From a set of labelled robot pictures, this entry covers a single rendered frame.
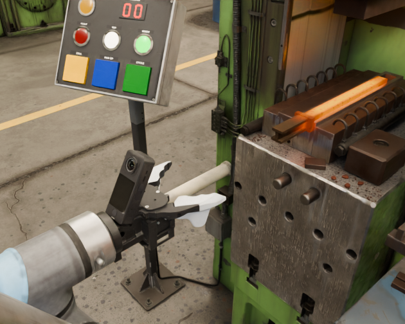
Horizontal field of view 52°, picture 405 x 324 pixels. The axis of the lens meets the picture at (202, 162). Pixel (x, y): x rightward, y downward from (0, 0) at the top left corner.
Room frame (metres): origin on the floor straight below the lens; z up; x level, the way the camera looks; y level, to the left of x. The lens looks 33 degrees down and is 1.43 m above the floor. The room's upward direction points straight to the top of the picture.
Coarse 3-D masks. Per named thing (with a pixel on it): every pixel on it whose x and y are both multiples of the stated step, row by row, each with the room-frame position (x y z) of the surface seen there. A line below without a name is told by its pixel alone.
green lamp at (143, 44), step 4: (144, 36) 1.11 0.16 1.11; (140, 40) 1.11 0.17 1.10; (144, 40) 1.10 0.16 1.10; (148, 40) 1.10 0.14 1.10; (136, 44) 1.11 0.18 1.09; (140, 44) 1.10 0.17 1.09; (144, 44) 1.10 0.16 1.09; (148, 44) 1.09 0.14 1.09; (136, 48) 1.10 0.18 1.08; (140, 48) 1.10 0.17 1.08; (144, 48) 1.09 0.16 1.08; (148, 48) 1.09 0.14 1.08; (144, 52) 1.09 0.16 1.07
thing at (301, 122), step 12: (372, 84) 1.02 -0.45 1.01; (336, 96) 0.94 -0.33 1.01; (348, 96) 0.94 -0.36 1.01; (324, 108) 0.88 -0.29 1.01; (336, 108) 0.90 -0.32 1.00; (288, 120) 0.81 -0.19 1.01; (300, 120) 0.81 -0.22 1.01; (312, 120) 0.81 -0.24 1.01; (276, 132) 0.77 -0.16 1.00; (288, 132) 0.79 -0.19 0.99; (300, 132) 0.80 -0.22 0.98
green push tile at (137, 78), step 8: (128, 64) 1.08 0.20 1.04; (128, 72) 1.07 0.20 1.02; (136, 72) 1.06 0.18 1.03; (144, 72) 1.05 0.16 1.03; (128, 80) 1.06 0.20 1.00; (136, 80) 1.05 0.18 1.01; (144, 80) 1.04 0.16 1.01; (128, 88) 1.05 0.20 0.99; (136, 88) 1.04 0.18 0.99; (144, 88) 1.03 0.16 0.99
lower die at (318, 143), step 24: (360, 72) 1.18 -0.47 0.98; (384, 72) 1.13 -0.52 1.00; (312, 96) 0.98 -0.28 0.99; (360, 96) 0.96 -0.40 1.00; (384, 96) 0.98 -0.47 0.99; (264, 120) 0.93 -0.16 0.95; (360, 120) 0.86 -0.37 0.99; (288, 144) 0.87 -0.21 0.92; (312, 144) 0.82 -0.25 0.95; (336, 144) 0.79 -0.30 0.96
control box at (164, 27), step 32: (96, 0) 1.22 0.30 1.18; (128, 0) 1.18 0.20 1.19; (160, 0) 1.15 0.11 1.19; (64, 32) 1.21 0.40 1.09; (96, 32) 1.17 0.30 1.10; (128, 32) 1.14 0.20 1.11; (160, 32) 1.10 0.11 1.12; (64, 64) 1.16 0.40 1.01; (160, 64) 1.06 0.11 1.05; (128, 96) 1.04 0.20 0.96; (160, 96) 1.03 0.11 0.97
